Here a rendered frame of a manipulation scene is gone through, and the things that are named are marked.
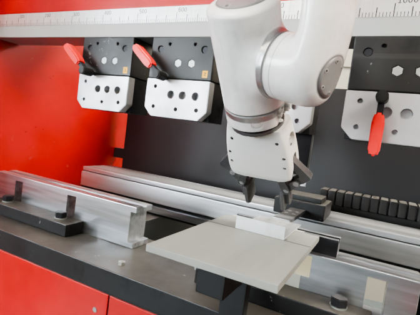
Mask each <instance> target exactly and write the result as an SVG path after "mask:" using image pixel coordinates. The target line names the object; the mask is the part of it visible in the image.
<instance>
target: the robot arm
mask: <svg viewBox="0 0 420 315"><path fill-rule="evenodd" d="M357 8H358V0H302V6H301V15H300V18H299V24H298V27H297V31H296V32H292V31H289V30H287V29H286V27H285V26H284V24H283V20H282V14H281V0H215V1H213V2H212V3H211V4H210V5H209V6H208V7H207V10H206V15H207V21H208V25H209V31H210V35H211V41H212V47H213V51H214V57H215V60H216V66H217V73H218V76H219V82H220V86H221V92H222V98H223V102H224V108H225V112H226V118H227V154H226V155H225V156H224V157H223V158H222V159H221V161H220V163H219V164H220V165H221V166H222V167H223V168H224V169H226V170H227V171H229V173H230V174H231V175H232V176H233V177H234V178H236V179H237V183H238V184H239V185H240V186H242V193H243V195H244V196H245V200H246V203H250V202H251V201H252V198H253V196H254V194H255V192H256V187H255V182H254V178H259V179H267V180H270V181H277V183H278V185H279V187H280V189H281V190H280V193H279V203H280V209H281V210H282V211H285V209H286V206H287V204H291V201H292V198H293V196H292V190H293V189H296V188H298V187H299V186H300V185H301V184H304V183H307V182H309V181H310V180H311V178H312V176H313V173H312V172H311V171H310V170H309V169H308V168H307V167H306V166H305V165H304V164H303V163H302V162H301V161H300V160H299V152H298V144H297V139H296V133H295V130H294V126H293V122H292V120H291V117H290V115H289V114H286V113H285V112H286V111H290V110H291V107H292V104H294V105H297V106H304V107H314V106H319V105H321V104H322V103H324V102H325V101H327V100H328V99H329V97H330V96H331V94H332V93H333V91H334V89H335V87H336V86H337V84H338V81H339V78H340V75H341V72H342V70H343V66H344V62H345V60H346V56H347V53H348V49H349V45H350V42H351V37H352V34H353V29H354V24H355V20H356V13H357ZM293 171H294V172H295V173H296V175H295V176H292V175H293Z"/></svg>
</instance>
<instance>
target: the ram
mask: <svg viewBox="0 0 420 315"><path fill-rule="evenodd" d="M213 1H215V0H0V14H25V13H50V12H64V11H89V10H102V9H128V8H153V7H166V6H192V5H205V4H211V3H212V2H213ZM282 21H283V24H284V26H285V27H286V29H287V30H289V31H292V32H296V31H297V29H298V24H299V19H282ZM357 36H420V16H391V17H356V20H355V24H354V29H353V32H352V37H351V42H350V45H349V49H353V48H354V40H355V37H357ZM113 37H135V38H137V39H140V40H142V41H144V42H145V43H148V44H150V45H153V39H154V37H211V35H210V31H209V25H208V22H207V21H193V22H143V23H118V24H68V25H43V26H0V39H1V40H4V41H7V42H10V43H14V44H18V45H31V46H63V45H65V44H66V43H68V44H71V45H73V46H84V38H113Z"/></svg>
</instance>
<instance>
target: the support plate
mask: <svg viewBox="0 0 420 315"><path fill-rule="evenodd" d="M236 218H237V216H232V215H228V214H226V215H224V216H221V217H218V218H216V219H213V220H210V221H212V222H210V221H208V222H204V223H202V224H199V225H197V226H194V227H191V228H189V229H185V230H183V231H180V232H177V233H175V234H172V235H170V236H167V237H164V238H162V239H158V240H156V241H153V242H150V243H148V244H146V251H147V252H150V253H153V254H157V255H159V256H162V257H165V258H169V259H172V260H175V261H178V262H180V263H184V264H187V265H190V266H193V267H195V268H199V269H203V270H205V271H209V272H211V273H214V274H218V275H220V276H224V277H226V278H229V279H233V280H236V281H239V282H242V283H245V284H248V285H251V286H254V287H257V288H260V289H263V290H266V291H270V292H272V293H276V294H277V293H278V292H279V291H280V290H281V288H282V287H283V286H284V285H285V283H286V282H287V281H288V279H289V278H290V277H291V276H292V275H293V273H294V272H295V270H296V269H297V268H298V267H299V266H300V264H301V263H302V262H303V261H304V260H305V258H306V257H307V256H308V254H309V253H310V252H311V251H312V250H313V248H314V247H315V245H316V244H317V243H318V242H319V236H315V235H312V234H307V233H304V232H299V231H294V232H293V233H292V234H290V235H289V236H288V237H287V238H286V239H287V241H290V242H287V241H283V240H280V239H275V238H272V237H267V236H263V235H260V234H256V233H253V232H248V231H243V230H240V229H236V228H235V227H236ZM217 223H219V224H217ZM221 224H224V225H227V226H224V225H221ZM229 226H231V227H229ZM291 242H293V243H291ZM294 243H298V244H294ZM299 244H302V245H305V246H302V245H299ZM307 246H309V247H307Z"/></svg>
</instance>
